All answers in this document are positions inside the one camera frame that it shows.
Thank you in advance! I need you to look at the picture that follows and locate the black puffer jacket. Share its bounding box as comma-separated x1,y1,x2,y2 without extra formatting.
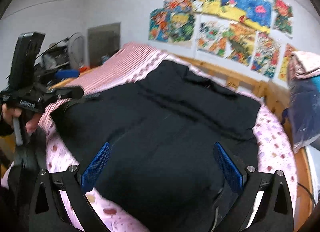
51,60,261,231

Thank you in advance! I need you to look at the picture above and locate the plastic bag of clothes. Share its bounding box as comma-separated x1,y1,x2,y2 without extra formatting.
286,76,319,153

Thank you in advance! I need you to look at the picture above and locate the person's left hand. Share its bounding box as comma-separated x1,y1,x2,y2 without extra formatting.
2,103,42,134

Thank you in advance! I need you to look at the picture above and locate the pink fruit print quilt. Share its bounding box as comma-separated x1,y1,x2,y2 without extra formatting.
39,59,295,231

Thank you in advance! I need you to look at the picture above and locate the white round fan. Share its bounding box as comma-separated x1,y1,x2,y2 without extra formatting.
67,32,85,69

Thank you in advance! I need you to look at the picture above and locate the dark framed mirror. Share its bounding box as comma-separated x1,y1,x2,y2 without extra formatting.
87,22,120,68

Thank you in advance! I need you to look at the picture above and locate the red checked pillow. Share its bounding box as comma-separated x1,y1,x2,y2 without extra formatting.
41,42,167,123

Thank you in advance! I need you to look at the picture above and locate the orange haired girl drawing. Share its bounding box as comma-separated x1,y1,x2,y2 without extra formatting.
148,8,171,43

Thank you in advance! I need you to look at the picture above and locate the pink floral blanket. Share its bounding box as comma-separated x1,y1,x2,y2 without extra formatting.
287,51,320,82

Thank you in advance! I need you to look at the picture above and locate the yellow bear drawing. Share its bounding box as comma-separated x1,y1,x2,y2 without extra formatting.
278,43,297,82

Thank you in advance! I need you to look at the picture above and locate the colourful doodle drawing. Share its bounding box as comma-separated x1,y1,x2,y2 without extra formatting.
251,33,281,79

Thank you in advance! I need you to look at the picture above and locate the blond boy drawing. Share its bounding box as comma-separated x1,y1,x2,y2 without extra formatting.
168,12,195,48

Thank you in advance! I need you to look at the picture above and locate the green turtle drawing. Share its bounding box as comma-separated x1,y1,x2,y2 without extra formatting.
227,23,256,66

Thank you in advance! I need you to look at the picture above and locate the swimming girl drawing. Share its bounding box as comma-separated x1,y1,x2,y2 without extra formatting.
164,0,193,12

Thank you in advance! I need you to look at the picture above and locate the cartoon animals drawing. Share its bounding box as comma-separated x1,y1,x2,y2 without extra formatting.
196,21,229,57

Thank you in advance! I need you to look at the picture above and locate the red haired figure drawing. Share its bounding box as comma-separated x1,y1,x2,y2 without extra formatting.
273,0,293,38

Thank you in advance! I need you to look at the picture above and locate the blue sea jellyfish drawing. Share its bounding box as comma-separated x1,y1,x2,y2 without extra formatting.
218,0,272,34

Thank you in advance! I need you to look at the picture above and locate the wooden bed frame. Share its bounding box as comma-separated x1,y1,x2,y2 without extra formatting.
53,54,317,231

